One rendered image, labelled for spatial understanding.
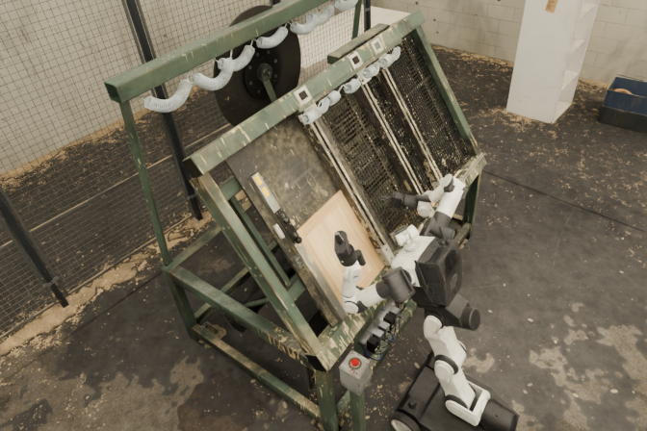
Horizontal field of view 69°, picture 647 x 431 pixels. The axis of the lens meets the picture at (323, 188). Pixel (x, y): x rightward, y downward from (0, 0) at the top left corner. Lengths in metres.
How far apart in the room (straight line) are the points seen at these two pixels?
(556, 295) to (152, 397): 3.11
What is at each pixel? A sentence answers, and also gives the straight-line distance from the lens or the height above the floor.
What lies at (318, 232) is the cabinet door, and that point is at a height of 1.29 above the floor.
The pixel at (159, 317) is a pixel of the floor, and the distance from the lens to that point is 4.21.
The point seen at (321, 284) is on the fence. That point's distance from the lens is 2.60.
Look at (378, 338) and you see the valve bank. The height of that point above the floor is 0.75.
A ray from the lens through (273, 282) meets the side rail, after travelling 2.41.
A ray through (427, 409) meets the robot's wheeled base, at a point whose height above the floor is 0.17.
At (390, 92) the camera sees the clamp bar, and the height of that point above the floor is 1.62.
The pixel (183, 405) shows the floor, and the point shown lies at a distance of 3.70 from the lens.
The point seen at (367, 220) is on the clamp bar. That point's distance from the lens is 2.82.
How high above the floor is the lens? 3.08
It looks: 38 degrees down
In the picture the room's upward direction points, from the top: 6 degrees counter-clockwise
